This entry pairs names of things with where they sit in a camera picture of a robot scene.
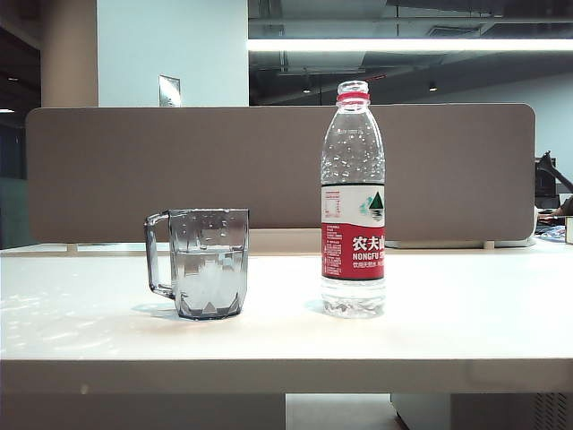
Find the Nongfu Spring mineral water bottle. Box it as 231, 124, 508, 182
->
320, 80, 387, 320

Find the black monitor on arm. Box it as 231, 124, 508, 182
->
535, 150, 573, 211

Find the background person forearm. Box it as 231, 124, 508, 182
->
536, 203, 573, 223

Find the transparent grey plastic mug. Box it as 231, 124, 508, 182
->
142, 207, 250, 321

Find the brown fabric desk partition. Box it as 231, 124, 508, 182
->
25, 103, 537, 245

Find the long white ceiling light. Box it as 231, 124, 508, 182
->
247, 38, 573, 53

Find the beige table leg panel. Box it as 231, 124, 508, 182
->
0, 392, 287, 430

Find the beige round column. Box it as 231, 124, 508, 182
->
39, 0, 98, 108

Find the silver wall sign plate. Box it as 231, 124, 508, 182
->
157, 74, 182, 108

